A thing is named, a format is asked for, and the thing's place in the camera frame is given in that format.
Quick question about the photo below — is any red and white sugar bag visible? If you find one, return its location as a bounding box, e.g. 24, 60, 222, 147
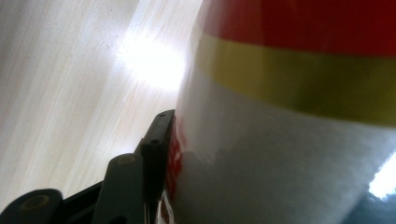
155, 0, 396, 224

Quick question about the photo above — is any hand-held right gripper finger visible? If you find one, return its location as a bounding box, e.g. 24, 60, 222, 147
139, 109, 177, 203

